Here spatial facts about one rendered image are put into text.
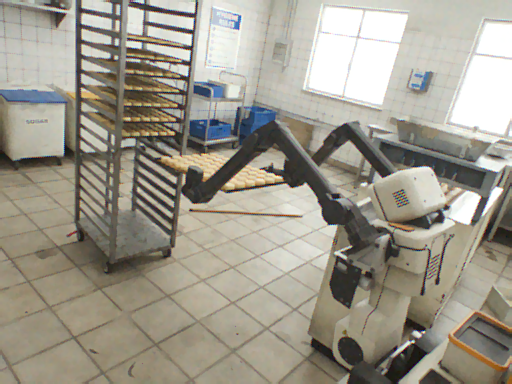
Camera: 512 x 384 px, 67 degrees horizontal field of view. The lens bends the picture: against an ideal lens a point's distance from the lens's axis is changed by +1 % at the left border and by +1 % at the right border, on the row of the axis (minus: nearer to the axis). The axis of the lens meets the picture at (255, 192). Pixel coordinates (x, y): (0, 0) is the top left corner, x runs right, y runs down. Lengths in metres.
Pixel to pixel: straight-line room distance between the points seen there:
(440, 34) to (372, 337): 4.88
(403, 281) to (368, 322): 0.19
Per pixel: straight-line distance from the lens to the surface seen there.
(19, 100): 4.34
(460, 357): 1.31
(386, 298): 1.39
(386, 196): 1.25
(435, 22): 5.91
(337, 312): 2.24
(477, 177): 2.59
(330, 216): 1.17
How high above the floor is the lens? 1.59
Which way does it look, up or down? 21 degrees down
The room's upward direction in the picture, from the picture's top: 11 degrees clockwise
